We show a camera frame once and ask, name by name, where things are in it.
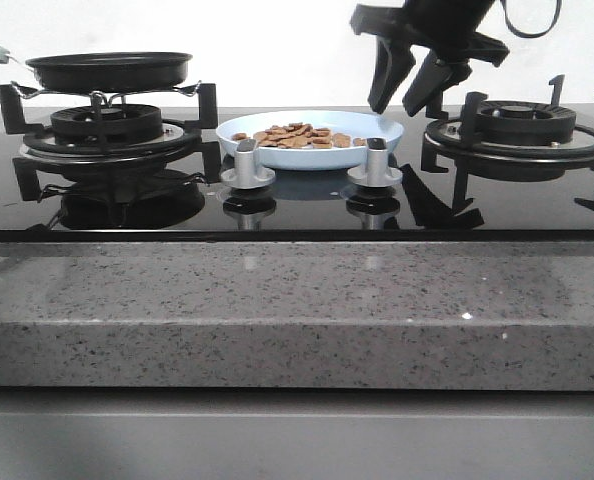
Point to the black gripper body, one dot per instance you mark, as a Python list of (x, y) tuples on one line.
[(447, 28)]

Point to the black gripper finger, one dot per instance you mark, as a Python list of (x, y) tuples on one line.
[(435, 77), (394, 61)]

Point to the light blue plate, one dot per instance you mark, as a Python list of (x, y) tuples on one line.
[(353, 124)]

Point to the brown meat pieces pile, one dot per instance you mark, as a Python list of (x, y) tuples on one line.
[(301, 136)]

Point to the black frying pan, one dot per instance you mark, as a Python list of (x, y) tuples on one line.
[(110, 72)]

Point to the right black pan support grate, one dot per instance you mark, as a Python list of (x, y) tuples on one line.
[(492, 168)]

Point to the black pan support grate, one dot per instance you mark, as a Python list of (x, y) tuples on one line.
[(98, 170), (492, 168)]

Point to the right black gas burner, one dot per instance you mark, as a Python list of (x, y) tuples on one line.
[(517, 131)]

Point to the black gas burner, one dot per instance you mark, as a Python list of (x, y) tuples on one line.
[(131, 129), (517, 131)]

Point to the right silver stove knob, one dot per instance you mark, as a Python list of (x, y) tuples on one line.
[(375, 172)]

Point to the silver stove knob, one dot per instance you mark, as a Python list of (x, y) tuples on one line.
[(248, 173), (375, 172)]

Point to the black glass gas cooktop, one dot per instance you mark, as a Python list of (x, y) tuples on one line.
[(441, 198)]

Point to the left silver stove knob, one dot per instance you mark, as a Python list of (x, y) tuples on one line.
[(248, 173)]

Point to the left black gas burner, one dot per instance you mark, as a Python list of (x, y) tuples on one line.
[(131, 129)]

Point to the left black pan support grate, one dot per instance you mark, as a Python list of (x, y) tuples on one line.
[(98, 170)]

